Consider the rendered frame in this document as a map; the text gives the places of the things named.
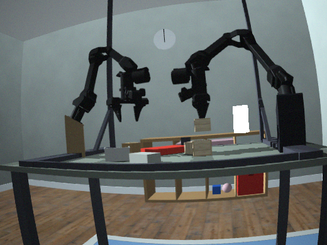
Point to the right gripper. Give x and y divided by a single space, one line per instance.
115 102

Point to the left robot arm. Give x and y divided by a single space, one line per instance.
276 75

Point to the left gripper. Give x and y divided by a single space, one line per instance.
200 98

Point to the black metal overhead frame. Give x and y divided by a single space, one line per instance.
109 117

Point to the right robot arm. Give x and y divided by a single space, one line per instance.
87 98

